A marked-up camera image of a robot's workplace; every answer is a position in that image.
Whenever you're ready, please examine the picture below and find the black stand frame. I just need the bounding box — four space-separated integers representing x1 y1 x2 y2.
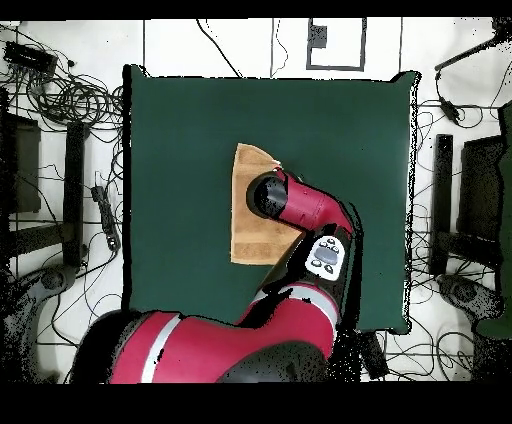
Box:
3 121 87 268
429 133 503 277

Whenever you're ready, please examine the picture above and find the black electronics box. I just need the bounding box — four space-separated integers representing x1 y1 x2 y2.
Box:
3 40 59 77

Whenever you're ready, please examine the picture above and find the dark grey square plate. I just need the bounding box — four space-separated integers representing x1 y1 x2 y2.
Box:
307 24 328 49

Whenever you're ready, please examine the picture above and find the black power strip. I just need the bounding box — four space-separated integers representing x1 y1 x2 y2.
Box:
90 184 122 252

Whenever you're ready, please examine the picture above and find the dark green table cloth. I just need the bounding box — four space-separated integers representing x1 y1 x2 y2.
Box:
122 63 421 336

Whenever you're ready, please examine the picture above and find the black tripod base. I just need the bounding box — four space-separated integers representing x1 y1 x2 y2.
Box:
436 273 505 321
7 263 79 309

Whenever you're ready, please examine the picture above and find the tangled black cable bundle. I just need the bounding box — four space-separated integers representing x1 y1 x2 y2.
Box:
23 67 125 133

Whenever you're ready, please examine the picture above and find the black pole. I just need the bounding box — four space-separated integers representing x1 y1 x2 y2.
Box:
434 17 512 73

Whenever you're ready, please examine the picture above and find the black oblong box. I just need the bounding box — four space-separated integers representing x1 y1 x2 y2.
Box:
361 331 390 380

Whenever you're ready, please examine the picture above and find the black flat panel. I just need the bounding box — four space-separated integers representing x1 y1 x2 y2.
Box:
456 134 505 241
0 113 42 215

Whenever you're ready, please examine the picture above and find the tan terry towel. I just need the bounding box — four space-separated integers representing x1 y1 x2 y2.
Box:
230 142 305 266

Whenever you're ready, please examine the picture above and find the black power adapter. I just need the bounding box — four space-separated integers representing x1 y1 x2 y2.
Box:
438 97 462 125

